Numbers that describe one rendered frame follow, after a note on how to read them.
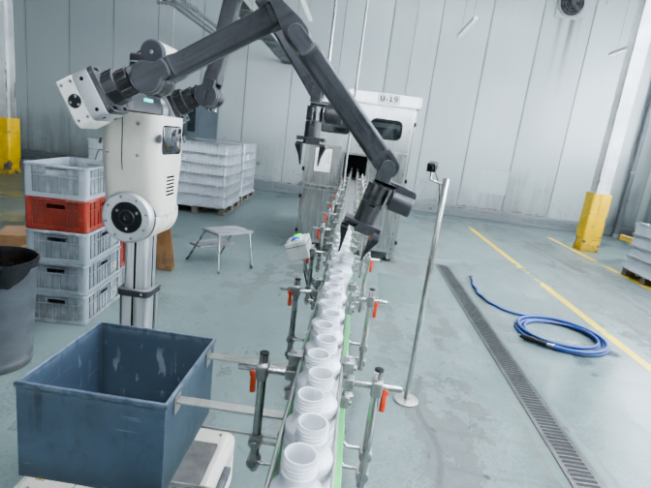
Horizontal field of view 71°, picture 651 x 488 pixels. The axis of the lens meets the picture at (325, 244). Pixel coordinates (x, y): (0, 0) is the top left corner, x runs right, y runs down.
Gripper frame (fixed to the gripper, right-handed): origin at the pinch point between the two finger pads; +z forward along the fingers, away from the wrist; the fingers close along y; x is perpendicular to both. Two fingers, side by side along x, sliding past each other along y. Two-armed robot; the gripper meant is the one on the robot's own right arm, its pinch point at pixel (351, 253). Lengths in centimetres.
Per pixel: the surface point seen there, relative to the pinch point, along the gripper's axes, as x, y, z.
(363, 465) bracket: -45, 14, 26
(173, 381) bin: -11, -31, 49
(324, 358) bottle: -55, -2, 4
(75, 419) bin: -41, -41, 44
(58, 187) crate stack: 167, -180, 71
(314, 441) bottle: -72, -1, 6
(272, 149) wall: 1021, -200, 69
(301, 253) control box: 41.8, -13.2, 16.8
